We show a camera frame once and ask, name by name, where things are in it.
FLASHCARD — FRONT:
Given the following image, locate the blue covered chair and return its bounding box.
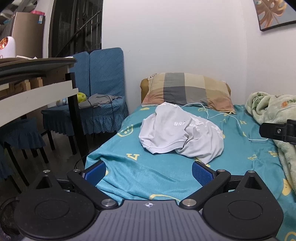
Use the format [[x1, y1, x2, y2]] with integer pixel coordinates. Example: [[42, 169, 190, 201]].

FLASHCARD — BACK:
[[41, 47, 129, 151]]

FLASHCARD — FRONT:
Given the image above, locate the blue covered stool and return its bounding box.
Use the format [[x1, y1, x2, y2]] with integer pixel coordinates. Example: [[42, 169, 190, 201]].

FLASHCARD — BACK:
[[0, 117, 50, 186]]

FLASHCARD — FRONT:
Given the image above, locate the white charging cable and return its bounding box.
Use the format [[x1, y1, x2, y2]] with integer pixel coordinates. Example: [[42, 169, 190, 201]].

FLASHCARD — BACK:
[[180, 102, 269, 142]]

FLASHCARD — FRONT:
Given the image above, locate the grey folded garment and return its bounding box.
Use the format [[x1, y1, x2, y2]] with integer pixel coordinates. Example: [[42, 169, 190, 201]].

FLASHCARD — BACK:
[[78, 93, 122, 109]]

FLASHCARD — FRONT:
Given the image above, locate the white t-shirt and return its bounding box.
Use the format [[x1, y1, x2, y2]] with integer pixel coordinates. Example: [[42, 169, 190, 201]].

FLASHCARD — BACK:
[[138, 102, 224, 164]]

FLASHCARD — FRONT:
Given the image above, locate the teal patterned bed sheet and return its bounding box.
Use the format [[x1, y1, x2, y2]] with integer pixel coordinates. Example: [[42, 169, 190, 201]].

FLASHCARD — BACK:
[[86, 105, 295, 240]]

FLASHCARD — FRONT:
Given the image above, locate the green fleece blanket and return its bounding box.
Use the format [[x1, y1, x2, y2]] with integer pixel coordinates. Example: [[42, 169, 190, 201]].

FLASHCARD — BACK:
[[245, 91, 296, 190]]

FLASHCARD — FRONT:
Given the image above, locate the yellow green plush toy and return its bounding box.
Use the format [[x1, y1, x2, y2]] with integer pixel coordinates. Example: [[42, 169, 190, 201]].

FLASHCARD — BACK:
[[77, 92, 87, 103]]

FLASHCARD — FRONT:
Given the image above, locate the cardboard box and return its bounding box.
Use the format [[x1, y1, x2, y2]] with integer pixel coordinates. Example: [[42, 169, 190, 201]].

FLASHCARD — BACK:
[[11, 12, 45, 58]]

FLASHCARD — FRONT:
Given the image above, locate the framed leaf picture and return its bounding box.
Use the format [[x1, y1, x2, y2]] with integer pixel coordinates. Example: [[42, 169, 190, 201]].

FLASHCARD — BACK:
[[253, 0, 296, 32]]

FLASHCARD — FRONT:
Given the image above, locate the plaid pillow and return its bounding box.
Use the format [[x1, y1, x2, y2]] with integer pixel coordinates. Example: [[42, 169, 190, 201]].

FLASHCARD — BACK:
[[140, 73, 235, 113]]

